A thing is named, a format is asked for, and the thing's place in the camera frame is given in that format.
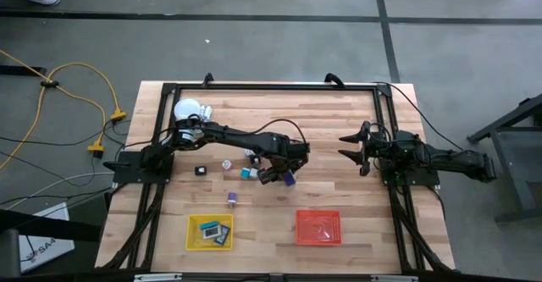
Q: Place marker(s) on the cyan rectangular block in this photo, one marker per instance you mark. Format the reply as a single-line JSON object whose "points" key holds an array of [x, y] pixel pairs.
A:
{"points": [[209, 225]]}

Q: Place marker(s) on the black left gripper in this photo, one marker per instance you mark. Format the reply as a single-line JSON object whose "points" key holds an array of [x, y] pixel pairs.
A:
{"points": [[281, 163]]}

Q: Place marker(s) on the silver metal bracket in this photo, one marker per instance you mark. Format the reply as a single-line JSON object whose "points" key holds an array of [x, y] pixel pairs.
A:
{"points": [[157, 277], [394, 278]]}

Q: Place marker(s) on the yellow plastic basket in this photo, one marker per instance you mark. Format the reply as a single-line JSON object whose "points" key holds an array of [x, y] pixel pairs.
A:
{"points": [[195, 241]]}

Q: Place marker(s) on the purple and white wall charger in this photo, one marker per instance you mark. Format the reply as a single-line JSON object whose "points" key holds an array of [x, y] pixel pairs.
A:
{"points": [[232, 197]]}

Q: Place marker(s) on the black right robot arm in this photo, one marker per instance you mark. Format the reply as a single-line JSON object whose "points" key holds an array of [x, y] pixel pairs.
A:
{"points": [[449, 161]]}

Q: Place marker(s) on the white blue eraser box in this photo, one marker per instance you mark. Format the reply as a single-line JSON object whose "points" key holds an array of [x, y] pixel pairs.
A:
{"points": [[210, 233]]}

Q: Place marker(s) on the white printed box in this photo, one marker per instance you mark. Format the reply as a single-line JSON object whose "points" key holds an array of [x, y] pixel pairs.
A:
{"points": [[46, 248]]}

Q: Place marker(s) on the white black small object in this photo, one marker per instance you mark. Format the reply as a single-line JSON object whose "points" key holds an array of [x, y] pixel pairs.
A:
{"points": [[255, 160]]}

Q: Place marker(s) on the white mushroom table lamp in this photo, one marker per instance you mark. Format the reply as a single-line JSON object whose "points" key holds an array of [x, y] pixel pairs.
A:
{"points": [[186, 109]]}

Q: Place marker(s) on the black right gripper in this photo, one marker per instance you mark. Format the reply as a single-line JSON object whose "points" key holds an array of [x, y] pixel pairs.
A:
{"points": [[366, 150]]}

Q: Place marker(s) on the orange plastic basket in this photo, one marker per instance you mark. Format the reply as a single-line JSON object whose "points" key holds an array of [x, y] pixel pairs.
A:
{"points": [[317, 227]]}

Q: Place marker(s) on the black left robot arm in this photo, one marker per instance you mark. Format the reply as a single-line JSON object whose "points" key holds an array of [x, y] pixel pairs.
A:
{"points": [[237, 134]]}

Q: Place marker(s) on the black aluminium table frame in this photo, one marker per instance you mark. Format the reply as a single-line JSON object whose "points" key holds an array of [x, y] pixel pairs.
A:
{"points": [[275, 87]]}

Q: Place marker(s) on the black power adapter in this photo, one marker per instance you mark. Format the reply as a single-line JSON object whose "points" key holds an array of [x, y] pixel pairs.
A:
{"points": [[200, 170]]}

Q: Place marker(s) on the black metal cart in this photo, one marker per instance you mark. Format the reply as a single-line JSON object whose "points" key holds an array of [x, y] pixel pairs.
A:
{"points": [[514, 163]]}

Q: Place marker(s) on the navy blue small box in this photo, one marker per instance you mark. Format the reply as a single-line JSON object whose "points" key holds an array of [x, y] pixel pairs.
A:
{"points": [[290, 178]]}

